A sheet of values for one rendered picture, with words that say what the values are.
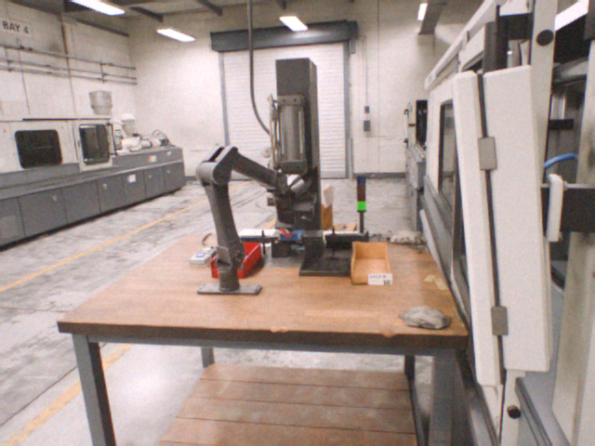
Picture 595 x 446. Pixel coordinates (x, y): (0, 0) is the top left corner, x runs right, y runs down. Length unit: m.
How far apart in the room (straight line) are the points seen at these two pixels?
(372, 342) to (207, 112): 10.92
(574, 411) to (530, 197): 0.32
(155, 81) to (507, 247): 12.13
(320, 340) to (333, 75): 9.98
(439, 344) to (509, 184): 0.68
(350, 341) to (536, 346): 0.62
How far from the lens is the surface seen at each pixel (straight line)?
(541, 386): 0.86
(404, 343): 1.14
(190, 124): 12.03
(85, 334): 1.39
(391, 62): 10.89
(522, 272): 0.56
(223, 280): 1.38
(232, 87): 11.51
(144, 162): 9.15
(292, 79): 1.73
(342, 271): 1.48
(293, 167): 1.64
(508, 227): 0.55
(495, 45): 0.68
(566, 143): 1.47
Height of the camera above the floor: 1.41
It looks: 13 degrees down
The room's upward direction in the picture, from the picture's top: 3 degrees counter-clockwise
